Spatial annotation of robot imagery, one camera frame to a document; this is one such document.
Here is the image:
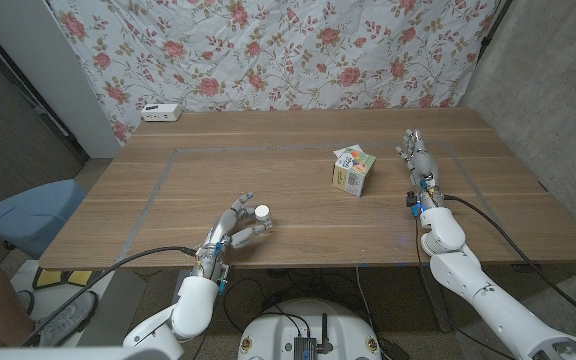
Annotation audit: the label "white partition panel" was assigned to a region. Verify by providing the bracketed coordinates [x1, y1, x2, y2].
[0, 0, 123, 160]

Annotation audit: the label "white power strip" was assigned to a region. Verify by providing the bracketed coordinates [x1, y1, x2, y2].
[140, 102, 183, 123]

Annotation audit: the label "blue stool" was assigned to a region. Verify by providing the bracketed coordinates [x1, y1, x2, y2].
[0, 178, 87, 260]

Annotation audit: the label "yellow black floor mat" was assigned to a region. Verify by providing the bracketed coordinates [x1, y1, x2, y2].
[32, 267, 94, 291]

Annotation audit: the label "grey sneaker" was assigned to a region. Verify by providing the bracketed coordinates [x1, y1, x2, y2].
[15, 288, 37, 317]
[37, 289, 100, 349]

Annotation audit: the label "clear medicine bottle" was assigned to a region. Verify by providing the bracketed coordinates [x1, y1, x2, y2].
[247, 212, 272, 232]

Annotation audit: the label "right arm thick black cable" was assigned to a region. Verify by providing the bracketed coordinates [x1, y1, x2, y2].
[441, 193, 576, 331]

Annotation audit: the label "colourful cardboard box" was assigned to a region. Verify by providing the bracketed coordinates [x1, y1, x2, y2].
[331, 148, 378, 198]

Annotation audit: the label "grey table leg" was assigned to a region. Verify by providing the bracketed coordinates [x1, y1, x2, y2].
[420, 264, 453, 334]

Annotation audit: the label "black backdrop pole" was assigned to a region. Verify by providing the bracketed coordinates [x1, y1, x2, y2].
[476, 0, 515, 64]

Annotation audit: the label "grey floor cable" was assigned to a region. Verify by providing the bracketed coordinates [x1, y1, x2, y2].
[355, 266, 379, 339]

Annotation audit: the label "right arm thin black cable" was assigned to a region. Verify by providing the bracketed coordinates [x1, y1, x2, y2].
[412, 212, 517, 360]

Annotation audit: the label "white floor board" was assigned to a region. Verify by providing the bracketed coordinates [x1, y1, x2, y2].
[10, 259, 148, 348]

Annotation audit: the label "black antenna module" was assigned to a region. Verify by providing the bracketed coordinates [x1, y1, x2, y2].
[293, 313, 334, 360]

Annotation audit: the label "black floor cable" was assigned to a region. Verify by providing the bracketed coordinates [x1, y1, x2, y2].
[221, 276, 272, 335]

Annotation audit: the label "arm thick black cable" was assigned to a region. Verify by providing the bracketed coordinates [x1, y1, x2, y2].
[441, 193, 576, 331]
[20, 244, 199, 348]

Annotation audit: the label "left arm thick black cable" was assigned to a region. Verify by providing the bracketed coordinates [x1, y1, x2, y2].
[20, 244, 199, 348]

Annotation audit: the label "white robot torso base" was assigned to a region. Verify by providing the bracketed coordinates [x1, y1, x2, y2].
[237, 298, 382, 360]

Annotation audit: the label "floral backdrop cloth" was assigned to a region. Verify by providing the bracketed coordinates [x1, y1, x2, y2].
[47, 0, 502, 144]

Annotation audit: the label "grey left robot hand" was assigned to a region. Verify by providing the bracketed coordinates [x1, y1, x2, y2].
[191, 192, 274, 279]

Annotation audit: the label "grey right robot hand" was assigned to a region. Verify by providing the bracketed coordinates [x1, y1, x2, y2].
[395, 128, 442, 204]

